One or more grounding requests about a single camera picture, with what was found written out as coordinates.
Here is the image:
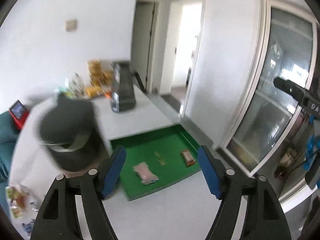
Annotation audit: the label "pink striped snack packet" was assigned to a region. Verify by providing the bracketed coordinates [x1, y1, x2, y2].
[133, 162, 159, 185]

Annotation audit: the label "white blue small packet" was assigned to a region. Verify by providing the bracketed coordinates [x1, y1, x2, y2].
[22, 199, 39, 237]

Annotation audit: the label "green orange snack bag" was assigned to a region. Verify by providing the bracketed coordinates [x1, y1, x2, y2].
[5, 185, 28, 219]

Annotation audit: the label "rose gold cylindrical bin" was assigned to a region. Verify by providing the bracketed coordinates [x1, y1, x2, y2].
[39, 96, 106, 172]

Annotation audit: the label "teal sofa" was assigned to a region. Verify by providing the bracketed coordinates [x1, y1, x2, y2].
[0, 111, 20, 183]

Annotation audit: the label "green tray box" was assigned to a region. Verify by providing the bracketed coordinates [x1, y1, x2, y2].
[111, 125, 201, 201]

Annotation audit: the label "teal tissue pack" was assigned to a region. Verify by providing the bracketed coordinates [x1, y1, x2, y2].
[54, 87, 68, 98]

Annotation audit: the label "yellow box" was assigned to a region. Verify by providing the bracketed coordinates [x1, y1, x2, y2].
[85, 86, 104, 98]

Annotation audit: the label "clear glass jar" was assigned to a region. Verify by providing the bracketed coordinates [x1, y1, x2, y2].
[68, 73, 84, 98]

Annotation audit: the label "dark glass pitcher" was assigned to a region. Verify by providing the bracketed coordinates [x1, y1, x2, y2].
[111, 61, 147, 113]

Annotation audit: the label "stacked gold bowls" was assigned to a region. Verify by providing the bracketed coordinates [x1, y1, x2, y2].
[87, 60, 113, 87]

